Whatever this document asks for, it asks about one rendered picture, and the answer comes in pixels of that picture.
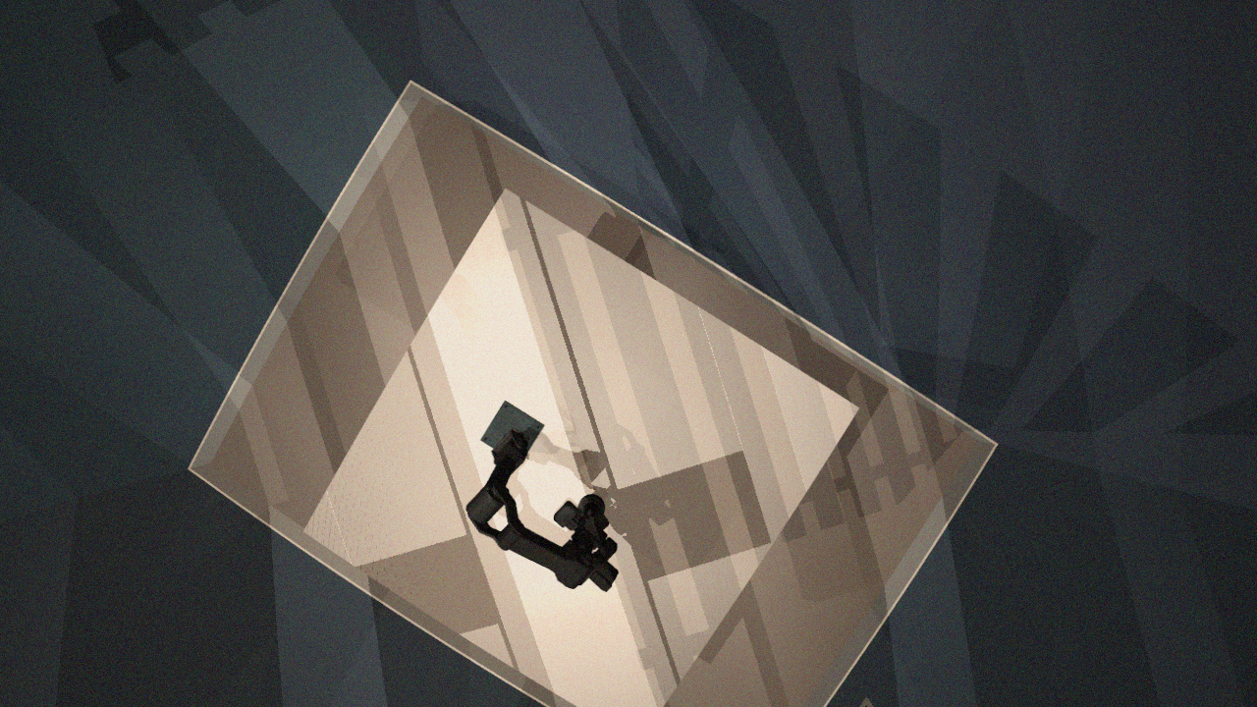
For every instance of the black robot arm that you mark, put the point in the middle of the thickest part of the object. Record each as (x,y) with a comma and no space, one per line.
(574,563)

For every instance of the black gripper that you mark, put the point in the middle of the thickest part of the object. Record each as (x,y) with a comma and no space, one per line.
(568,516)

